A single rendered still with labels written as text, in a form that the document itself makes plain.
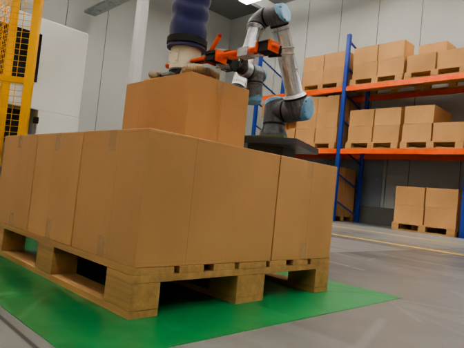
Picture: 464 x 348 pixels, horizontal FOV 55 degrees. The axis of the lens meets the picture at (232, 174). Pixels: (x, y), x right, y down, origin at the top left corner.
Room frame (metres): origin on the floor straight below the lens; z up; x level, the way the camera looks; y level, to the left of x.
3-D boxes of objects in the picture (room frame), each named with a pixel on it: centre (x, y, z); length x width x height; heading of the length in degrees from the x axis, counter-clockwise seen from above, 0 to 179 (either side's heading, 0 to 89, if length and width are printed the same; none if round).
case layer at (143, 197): (2.05, 0.31, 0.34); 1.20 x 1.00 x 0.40; 45
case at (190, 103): (2.48, 0.30, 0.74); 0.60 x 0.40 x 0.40; 43
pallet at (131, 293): (2.05, 0.31, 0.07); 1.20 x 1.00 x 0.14; 45
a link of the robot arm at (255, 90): (2.53, -0.07, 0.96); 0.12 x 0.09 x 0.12; 52
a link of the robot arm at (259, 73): (2.53, -0.07, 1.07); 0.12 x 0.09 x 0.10; 136
